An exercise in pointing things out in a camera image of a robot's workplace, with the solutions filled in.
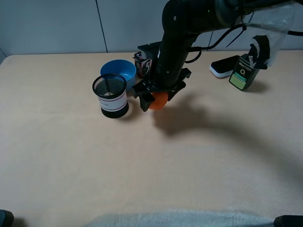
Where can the black object bottom left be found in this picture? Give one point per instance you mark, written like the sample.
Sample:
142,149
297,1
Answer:
6,218

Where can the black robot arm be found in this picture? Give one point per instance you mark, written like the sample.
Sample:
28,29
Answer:
183,21

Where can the blue plastic bowl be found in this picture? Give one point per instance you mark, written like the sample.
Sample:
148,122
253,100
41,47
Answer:
124,68

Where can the black object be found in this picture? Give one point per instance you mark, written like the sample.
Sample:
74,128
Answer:
6,218
289,221

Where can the black mesh pen cup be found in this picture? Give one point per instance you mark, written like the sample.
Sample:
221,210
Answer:
110,90

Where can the black white board eraser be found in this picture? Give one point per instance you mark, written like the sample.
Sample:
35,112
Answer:
224,67

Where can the dark green pump bottle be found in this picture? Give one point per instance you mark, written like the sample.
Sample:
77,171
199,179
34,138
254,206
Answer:
244,73

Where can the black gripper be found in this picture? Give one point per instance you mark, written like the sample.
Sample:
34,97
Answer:
146,86

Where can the orange mandarin fruit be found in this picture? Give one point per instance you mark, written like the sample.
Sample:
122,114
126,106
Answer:
160,100

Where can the black object bottom right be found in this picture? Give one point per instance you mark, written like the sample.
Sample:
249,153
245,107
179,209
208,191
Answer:
289,221

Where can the black gum box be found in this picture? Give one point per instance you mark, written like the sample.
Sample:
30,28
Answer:
142,64

